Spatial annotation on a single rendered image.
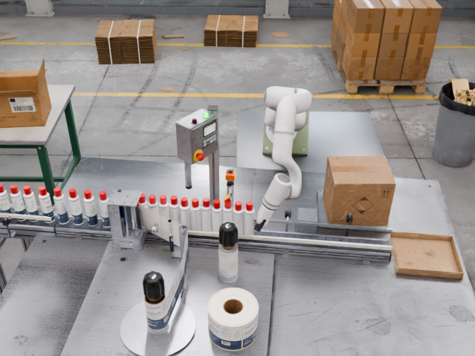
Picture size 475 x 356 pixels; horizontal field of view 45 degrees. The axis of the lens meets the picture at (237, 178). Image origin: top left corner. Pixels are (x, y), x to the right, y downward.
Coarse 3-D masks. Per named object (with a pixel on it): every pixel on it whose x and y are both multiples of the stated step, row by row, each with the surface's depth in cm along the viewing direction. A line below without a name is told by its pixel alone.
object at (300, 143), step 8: (264, 128) 345; (304, 128) 344; (264, 136) 345; (296, 136) 344; (304, 136) 344; (264, 144) 344; (272, 144) 344; (296, 144) 343; (304, 144) 343; (264, 152) 345; (296, 152) 343; (304, 152) 343
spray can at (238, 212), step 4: (236, 204) 265; (240, 204) 265; (236, 208) 266; (240, 208) 266; (236, 212) 267; (240, 212) 267; (236, 216) 267; (240, 216) 268; (236, 220) 269; (240, 220) 269; (236, 224) 270; (240, 224) 270; (240, 228) 272; (240, 232) 274
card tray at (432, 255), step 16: (400, 240) 283; (416, 240) 283; (432, 240) 283; (448, 240) 282; (400, 256) 273; (416, 256) 273; (432, 256) 273; (448, 256) 273; (400, 272) 264; (416, 272) 262; (432, 272) 261; (448, 272) 260
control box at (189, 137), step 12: (180, 120) 250; (204, 120) 250; (216, 120) 255; (180, 132) 250; (192, 132) 245; (216, 132) 259; (180, 144) 254; (192, 144) 249; (216, 144) 262; (180, 156) 258; (192, 156) 253; (204, 156) 259
